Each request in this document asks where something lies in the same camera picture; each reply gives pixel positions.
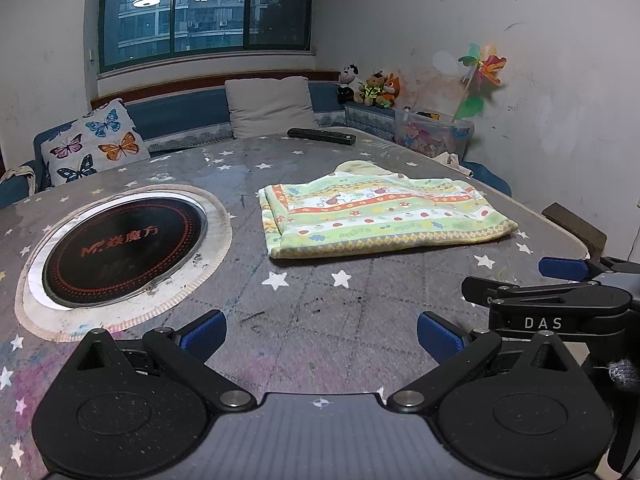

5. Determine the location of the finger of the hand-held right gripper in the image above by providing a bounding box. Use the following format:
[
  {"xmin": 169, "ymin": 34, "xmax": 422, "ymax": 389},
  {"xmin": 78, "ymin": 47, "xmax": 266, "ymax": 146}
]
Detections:
[
  {"xmin": 538, "ymin": 255, "xmax": 640, "ymax": 282},
  {"xmin": 461, "ymin": 275, "xmax": 632, "ymax": 311}
]

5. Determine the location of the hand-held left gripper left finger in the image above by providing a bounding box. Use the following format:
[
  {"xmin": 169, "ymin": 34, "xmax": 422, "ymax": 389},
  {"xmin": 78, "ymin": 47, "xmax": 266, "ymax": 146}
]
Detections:
[{"xmin": 66, "ymin": 309, "xmax": 256, "ymax": 412}]

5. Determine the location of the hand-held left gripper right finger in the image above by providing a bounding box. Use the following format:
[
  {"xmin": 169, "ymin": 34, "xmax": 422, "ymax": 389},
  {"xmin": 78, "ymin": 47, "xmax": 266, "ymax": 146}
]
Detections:
[{"xmin": 386, "ymin": 310, "xmax": 579, "ymax": 412}]

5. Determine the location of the green patterned child's shirt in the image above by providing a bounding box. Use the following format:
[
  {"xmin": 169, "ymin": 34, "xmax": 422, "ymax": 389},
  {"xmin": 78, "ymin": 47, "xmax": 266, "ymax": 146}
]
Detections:
[{"xmin": 257, "ymin": 159, "xmax": 519, "ymax": 260}]

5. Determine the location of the brown wooden chair back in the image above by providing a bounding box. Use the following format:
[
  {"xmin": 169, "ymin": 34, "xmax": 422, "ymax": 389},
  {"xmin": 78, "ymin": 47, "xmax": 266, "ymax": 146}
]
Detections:
[{"xmin": 542, "ymin": 202, "xmax": 608, "ymax": 259}]

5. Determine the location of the round built-in induction cooktop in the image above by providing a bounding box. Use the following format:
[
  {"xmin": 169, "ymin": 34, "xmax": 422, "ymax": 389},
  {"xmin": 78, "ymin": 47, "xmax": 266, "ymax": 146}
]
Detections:
[{"xmin": 14, "ymin": 184, "xmax": 234, "ymax": 344}]

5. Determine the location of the small beige cloth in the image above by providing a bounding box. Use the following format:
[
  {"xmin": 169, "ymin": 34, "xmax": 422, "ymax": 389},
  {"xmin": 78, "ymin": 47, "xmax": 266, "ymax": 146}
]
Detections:
[{"xmin": 439, "ymin": 152, "xmax": 474, "ymax": 177}]

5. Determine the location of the clear plastic storage box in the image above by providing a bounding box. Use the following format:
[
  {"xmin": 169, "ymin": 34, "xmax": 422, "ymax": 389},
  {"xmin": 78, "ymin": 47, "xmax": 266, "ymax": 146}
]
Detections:
[{"xmin": 394, "ymin": 107, "xmax": 475, "ymax": 161}]

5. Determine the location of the colourful pinwheel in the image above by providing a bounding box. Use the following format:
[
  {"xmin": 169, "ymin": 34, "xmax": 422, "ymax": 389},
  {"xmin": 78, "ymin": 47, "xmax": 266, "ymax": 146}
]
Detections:
[{"xmin": 452, "ymin": 42, "xmax": 508, "ymax": 124}]

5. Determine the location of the blue sofa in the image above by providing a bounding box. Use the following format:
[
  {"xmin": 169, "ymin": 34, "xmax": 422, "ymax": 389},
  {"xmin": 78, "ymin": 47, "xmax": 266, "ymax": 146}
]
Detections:
[{"xmin": 0, "ymin": 80, "xmax": 514, "ymax": 211}]

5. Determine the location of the butterfly print pillow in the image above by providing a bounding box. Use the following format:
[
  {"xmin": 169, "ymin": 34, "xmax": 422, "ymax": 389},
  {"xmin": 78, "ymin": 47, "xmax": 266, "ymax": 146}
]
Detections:
[{"xmin": 40, "ymin": 99, "xmax": 151, "ymax": 189}]

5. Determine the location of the black remote control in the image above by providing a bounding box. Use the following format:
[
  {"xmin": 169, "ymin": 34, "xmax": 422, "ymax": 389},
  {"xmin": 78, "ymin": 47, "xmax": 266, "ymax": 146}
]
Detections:
[{"xmin": 287, "ymin": 127, "xmax": 357, "ymax": 146}]

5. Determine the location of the beige pillow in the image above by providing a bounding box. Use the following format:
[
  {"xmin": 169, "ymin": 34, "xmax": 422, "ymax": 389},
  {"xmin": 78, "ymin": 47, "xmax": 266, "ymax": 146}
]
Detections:
[{"xmin": 224, "ymin": 76, "xmax": 319, "ymax": 140}]

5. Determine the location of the beige cloth on sofa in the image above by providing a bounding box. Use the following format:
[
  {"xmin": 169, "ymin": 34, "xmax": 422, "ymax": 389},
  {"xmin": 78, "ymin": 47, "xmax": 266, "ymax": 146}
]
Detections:
[{"xmin": 0, "ymin": 164, "xmax": 39, "ymax": 187}]

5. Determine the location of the orange fox plush toy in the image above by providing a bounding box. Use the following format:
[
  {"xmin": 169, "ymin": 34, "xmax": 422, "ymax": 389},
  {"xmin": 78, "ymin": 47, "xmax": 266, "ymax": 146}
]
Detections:
[{"xmin": 377, "ymin": 73, "xmax": 404, "ymax": 110}]

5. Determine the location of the brown bear plush toy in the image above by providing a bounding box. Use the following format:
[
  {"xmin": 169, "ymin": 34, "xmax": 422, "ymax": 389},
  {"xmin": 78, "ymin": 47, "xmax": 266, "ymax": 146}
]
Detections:
[{"xmin": 354, "ymin": 70, "xmax": 386, "ymax": 107}]

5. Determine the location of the panda plush toy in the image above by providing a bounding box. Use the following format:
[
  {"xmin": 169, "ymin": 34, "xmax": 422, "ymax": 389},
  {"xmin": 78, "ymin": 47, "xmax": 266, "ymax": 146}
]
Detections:
[{"xmin": 337, "ymin": 63, "xmax": 364, "ymax": 106}]

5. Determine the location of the green framed window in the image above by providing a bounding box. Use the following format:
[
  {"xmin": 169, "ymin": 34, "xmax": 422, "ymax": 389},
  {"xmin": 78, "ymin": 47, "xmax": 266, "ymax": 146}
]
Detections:
[{"xmin": 97, "ymin": 0, "xmax": 319, "ymax": 79}]

